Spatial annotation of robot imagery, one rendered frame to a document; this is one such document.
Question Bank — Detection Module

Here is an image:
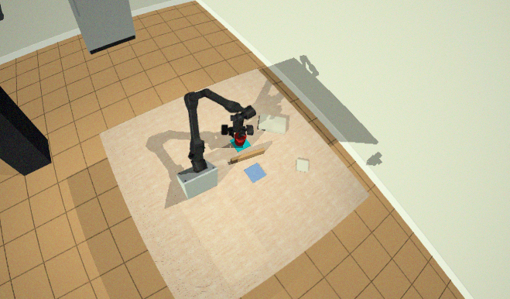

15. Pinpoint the brown long bar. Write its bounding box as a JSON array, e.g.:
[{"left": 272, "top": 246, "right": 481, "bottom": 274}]
[{"left": 231, "top": 147, "right": 265, "bottom": 164}]

